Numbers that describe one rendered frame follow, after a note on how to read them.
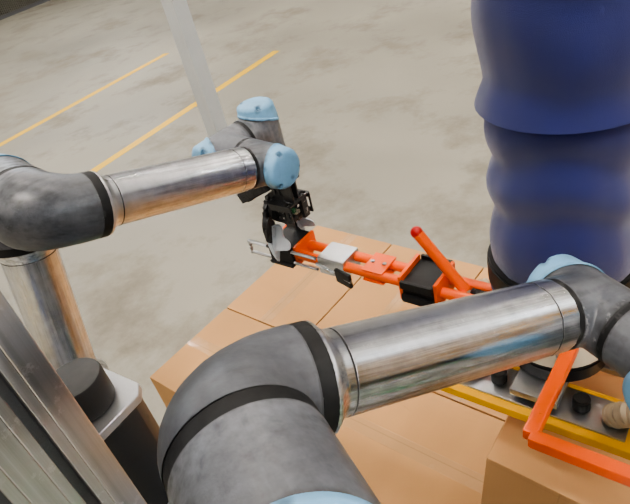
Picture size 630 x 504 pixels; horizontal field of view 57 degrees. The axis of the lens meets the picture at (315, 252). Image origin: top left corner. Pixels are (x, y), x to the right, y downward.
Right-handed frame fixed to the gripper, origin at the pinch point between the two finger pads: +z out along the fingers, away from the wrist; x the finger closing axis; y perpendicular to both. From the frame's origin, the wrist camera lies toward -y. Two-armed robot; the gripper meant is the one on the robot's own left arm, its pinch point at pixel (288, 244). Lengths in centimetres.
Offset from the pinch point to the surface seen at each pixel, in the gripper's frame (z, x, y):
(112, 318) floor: 123, 32, -191
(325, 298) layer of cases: 67, 45, -37
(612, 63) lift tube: -48, -9, 67
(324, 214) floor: 123, 160, -130
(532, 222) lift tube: -25, -9, 59
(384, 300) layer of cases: 67, 52, -15
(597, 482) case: 21, -15, 72
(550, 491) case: 21, -20, 66
